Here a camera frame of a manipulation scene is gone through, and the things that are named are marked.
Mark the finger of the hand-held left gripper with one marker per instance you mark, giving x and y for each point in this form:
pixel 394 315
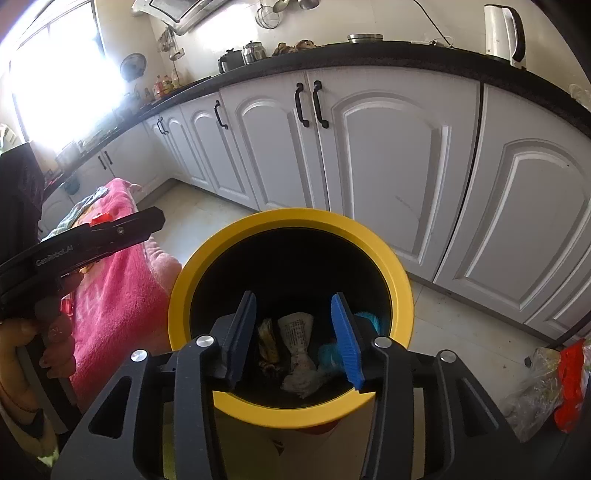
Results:
pixel 127 230
pixel 69 236

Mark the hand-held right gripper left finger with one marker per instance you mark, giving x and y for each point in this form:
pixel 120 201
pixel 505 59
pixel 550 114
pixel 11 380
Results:
pixel 242 341

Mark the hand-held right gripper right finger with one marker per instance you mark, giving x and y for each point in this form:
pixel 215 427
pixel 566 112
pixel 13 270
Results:
pixel 346 341

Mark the striped foil snack wrapper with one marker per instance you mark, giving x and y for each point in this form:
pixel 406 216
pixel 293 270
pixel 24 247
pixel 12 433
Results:
pixel 268 341

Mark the red snack tube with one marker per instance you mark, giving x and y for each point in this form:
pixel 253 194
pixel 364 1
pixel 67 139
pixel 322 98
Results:
pixel 100 218

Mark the white plastic wrapper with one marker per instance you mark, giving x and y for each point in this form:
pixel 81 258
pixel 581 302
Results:
pixel 298 350

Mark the yellow rimmed black bin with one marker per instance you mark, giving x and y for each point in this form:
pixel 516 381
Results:
pixel 295 219

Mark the person's left hand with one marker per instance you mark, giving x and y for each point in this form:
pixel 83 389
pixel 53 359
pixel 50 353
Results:
pixel 55 332

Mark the light blue cloth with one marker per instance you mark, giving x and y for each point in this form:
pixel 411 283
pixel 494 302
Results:
pixel 76 210

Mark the blue hanging basket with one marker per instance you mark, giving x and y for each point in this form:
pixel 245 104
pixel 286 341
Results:
pixel 71 185

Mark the pink printed blanket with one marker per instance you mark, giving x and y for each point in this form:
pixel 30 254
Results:
pixel 120 300

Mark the steel cooking pot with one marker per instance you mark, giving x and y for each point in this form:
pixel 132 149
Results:
pixel 68 155

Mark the red plastic stool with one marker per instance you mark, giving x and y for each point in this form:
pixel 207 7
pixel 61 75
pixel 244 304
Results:
pixel 318 427

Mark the group of condiment bottles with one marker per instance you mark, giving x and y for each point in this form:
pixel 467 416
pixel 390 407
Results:
pixel 165 85

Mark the kitchen window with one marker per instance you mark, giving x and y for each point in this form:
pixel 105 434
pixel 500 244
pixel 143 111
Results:
pixel 60 83

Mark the white lower kitchen cabinets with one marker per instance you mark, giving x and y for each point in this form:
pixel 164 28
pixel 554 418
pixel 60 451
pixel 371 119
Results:
pixel 392 161

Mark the small hanging ladle set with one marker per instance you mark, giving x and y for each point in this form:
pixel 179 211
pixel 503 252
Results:
pixel 168 44

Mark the clear plastic grocery bag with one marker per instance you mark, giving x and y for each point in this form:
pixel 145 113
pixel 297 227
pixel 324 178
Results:
pixel 535 392

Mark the black lidded pot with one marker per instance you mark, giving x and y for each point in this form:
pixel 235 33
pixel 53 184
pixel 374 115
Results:
pixel 230 61

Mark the steel teapot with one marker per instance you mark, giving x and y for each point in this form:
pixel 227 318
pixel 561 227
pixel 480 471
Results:
pixel 254 52

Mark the black range hood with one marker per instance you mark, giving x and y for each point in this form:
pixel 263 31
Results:
pixel 175 14

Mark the ginger roots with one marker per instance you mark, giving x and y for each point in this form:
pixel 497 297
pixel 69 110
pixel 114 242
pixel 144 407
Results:
pixel 295 47

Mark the black kitchen countertop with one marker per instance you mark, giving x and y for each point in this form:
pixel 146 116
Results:
pixel 415 53

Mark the steel bowl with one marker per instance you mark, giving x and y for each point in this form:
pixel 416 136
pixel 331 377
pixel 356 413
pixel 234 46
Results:
pixel 364 38

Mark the clear crumpled plastic bag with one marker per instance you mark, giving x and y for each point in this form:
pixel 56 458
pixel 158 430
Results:
pixel 580 94

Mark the white electric kettle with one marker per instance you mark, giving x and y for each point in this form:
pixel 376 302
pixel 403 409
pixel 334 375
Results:
pixel 501 32

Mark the small wall fan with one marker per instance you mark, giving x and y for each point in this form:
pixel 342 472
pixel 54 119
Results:
pixel 133 67

